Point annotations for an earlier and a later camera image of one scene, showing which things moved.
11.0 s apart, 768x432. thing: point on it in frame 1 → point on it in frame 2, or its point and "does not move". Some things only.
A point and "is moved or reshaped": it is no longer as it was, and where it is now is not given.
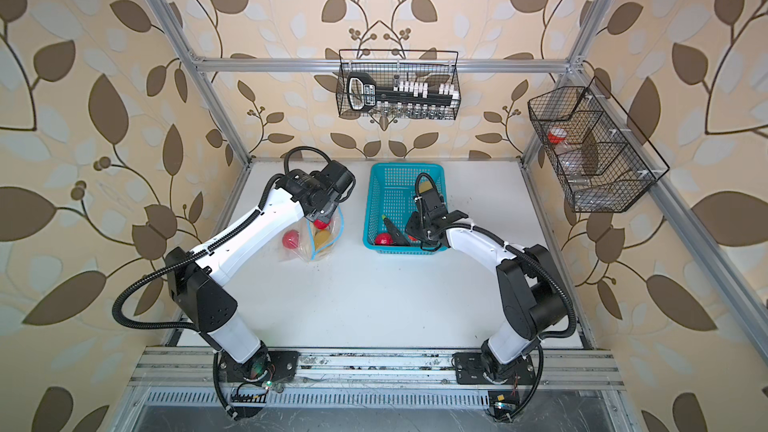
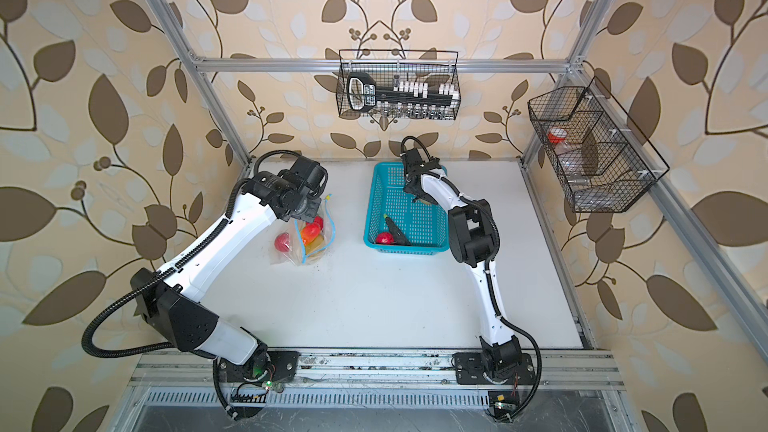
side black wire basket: [603, 160] does not move
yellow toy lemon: [320, 238] is moved or reshaped
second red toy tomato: [383, 239] does not move
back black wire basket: [398, 84] does not move
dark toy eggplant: [397, 236] does not move
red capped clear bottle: [557, 135] does not move
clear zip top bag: [312, 239] is moved or reshaped
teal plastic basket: [391, 194] does not move
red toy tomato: [291, 239] is moved or reshaped
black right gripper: [411, 226] → [408, 188]
